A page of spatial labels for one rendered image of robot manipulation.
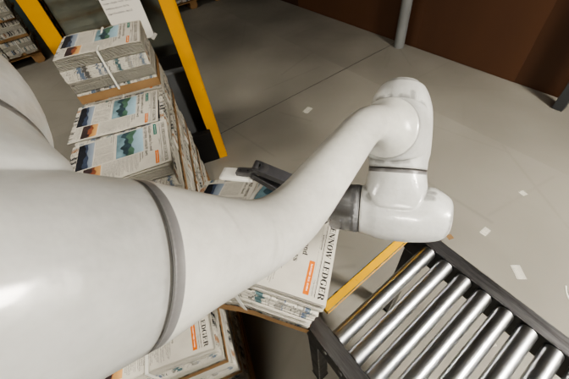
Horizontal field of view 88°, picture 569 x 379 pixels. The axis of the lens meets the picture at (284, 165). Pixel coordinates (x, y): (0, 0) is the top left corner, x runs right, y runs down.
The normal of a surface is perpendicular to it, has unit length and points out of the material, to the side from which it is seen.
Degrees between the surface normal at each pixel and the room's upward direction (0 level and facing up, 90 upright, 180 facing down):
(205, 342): 6
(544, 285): 0
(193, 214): 57
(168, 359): 0
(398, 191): 38
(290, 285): 11
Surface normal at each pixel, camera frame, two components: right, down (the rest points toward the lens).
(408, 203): -0.26, -0.16
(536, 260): -0.10, -0.68
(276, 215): 0.59, -0.70
